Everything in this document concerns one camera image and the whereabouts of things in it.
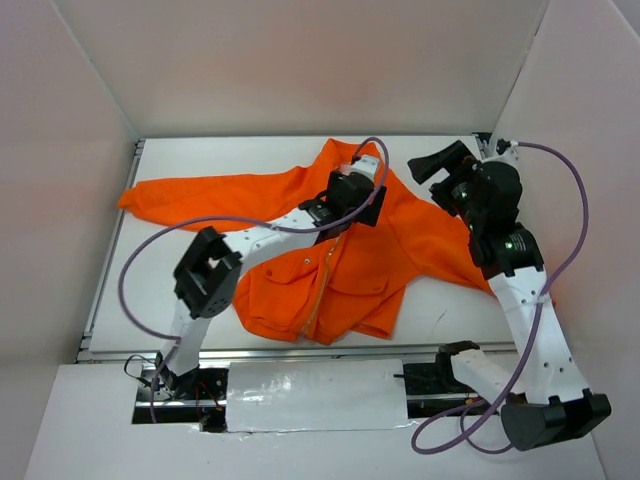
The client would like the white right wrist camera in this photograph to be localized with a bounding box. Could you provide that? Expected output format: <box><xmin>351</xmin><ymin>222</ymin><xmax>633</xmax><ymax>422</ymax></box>
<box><xmin>495</xmin><ymin>139</ymin><xmax>519</xmax><ymax>164</ymax></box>

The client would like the white foil-wrapped block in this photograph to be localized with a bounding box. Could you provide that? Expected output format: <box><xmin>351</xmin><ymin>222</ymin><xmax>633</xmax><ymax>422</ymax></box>
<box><xmin>226</xmin><ymin>359</ymin><xmax>410</xmax><ymax>433</ymax></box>

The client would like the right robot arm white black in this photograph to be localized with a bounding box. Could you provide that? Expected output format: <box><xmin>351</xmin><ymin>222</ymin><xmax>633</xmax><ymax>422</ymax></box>
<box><xmin>408</xmin><ymin>141</ymin><xmax>611</xmax><ymax>455</ymax></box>

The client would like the orange zip-up jacket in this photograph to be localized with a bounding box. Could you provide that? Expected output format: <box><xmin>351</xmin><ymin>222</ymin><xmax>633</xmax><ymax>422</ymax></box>
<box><xmin>118</xmin><ymin>139</ymin><xmax>488</xmax><ymax>345</ymax></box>

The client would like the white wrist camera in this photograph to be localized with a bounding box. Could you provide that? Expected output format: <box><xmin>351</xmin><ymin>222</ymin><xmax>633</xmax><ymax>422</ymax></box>
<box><xmin>495</xmin><ymin>139</ymin><xmax>519</xmax><ymax>164</ymax></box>
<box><xmin>350</xmin><ymin>155</ymin><xmax>383</xmax><ymax>181</ymax></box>

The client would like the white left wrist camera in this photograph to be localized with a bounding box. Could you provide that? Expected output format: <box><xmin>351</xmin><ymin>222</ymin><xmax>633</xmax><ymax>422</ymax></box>
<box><xmin>350</xmin><ymin>155</ymin><xmax>383</xmax><ymax>181</ymax></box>

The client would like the aluminium frame rail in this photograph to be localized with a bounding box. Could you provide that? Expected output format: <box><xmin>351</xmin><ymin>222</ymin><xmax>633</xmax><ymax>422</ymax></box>
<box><xmin>77</xmin><ymin>136</ymin><xmax>515</xmax><ymax>363</ymax></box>

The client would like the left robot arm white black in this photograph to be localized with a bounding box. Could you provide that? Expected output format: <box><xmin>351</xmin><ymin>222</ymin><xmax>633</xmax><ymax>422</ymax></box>
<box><xmin>155</xmin><ymin>157</ymin><xmax>386</xmax><ymax>399</ymax></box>

